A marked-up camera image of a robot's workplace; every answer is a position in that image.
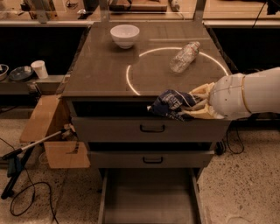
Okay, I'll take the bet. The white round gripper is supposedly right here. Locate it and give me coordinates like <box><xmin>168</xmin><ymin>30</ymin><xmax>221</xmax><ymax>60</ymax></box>
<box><xmin>183</xmin><ymin>73</ymin><xmax>251</xmax><ymax>120</ymax></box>

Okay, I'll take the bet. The blue chip bag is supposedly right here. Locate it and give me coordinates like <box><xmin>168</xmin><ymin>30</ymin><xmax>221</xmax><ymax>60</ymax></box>
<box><xmin>147</xmin><ymin>89</ymin><xmax>200</xmax><ymax>122</ymax></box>

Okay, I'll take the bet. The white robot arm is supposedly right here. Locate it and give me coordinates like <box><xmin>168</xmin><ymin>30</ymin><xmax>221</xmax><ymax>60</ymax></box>
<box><xmin>183</xmin><ymin>67</ymin><xmax>280</xmax><ymax>120</ymax></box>

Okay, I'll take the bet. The middle grey drawer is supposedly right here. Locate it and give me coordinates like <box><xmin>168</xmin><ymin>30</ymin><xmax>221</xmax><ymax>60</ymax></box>
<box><xmin>87</xmin><ymin>150</ymin><xmax>214</xmax><ymax>168</ymax></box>

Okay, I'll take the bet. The grey drawer cabinet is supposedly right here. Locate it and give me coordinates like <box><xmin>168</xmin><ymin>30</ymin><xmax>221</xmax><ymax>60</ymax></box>
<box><xmin>59</xmin><ymin>20</ymin><xmax>245</xmax><ymax>176</ymax></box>

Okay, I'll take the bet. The bottom open grey drawer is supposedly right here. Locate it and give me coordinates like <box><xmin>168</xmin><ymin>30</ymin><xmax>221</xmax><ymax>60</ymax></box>
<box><xmin>98</xmin><ymin>168</ymin><xmax>206</xmax><ymax>224</ymax></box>

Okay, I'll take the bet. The top grey drawer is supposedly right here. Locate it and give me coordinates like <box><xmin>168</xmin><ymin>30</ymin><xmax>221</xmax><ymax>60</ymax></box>
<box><xmin>72</xmin><ymin>117</ymin><xmax>230</xmax><ymax>143</ymax></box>

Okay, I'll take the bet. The clear plastic water bottle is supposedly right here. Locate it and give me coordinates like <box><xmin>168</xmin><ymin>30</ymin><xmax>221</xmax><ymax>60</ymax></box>
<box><xmin>170</xmin><ymin>41</ymin><xmax>200</xmax><ymax>74</ymax></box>

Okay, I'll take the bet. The white ceramic bowl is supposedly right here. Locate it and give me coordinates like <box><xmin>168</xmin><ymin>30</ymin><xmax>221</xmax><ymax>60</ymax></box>
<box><xmin>110</xmin><ymin>24</ymin><xmax>140</xmax><ymax>49</ymax></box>

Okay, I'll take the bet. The grey side shelf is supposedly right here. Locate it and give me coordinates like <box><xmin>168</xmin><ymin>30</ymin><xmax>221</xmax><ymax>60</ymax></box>
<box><xmin>0</xmin><ymin>75</ymin><xmax>64</xmax><ymax>95</ymax></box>

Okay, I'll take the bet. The wooden stool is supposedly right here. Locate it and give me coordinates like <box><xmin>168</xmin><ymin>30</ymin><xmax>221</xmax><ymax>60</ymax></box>
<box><xmin>20</xmin><ymin>95</ymin><xmax>90</xmax><ymax>169</ymax></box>

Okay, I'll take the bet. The white paper cup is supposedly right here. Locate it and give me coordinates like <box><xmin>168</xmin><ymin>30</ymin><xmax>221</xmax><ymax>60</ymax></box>
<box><xmin>31</xmin><ymin>60</ymin><xmax>48</xmax><ymax>79</ymax></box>

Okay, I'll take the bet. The blue grey plate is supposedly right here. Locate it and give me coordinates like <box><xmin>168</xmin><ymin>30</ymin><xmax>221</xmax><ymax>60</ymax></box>
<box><xmin>9</xmin><ymin>66</ymin><xmax>33</xmax><ymax>81</ymax></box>

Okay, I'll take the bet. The black grabber tool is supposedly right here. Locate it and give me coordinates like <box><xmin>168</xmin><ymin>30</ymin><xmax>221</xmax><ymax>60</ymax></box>
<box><xmin>1</xmin><ymin>128</ymin><xmax>69</xmax><ymax>200</ymax></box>

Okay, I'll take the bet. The metal bowl at left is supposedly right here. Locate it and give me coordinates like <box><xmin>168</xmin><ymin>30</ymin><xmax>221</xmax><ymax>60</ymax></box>
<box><xmin>0</xmin><ymin>64</ymin><xmax>9</xmax><ymax>81</ymax></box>

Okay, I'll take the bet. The black cables right of cabinet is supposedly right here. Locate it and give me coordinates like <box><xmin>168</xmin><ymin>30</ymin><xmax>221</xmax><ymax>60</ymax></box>
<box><xmin>215</xmin><ymin>119</ymin><xmax>246</xmax><ymax>156</ymax></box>

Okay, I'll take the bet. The black floor cable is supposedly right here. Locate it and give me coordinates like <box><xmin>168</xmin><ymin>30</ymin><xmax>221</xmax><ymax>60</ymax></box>
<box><xmin>0</xmin><ymin>136</ymin><xmax>60</xmax><ymax>224</ymax></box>

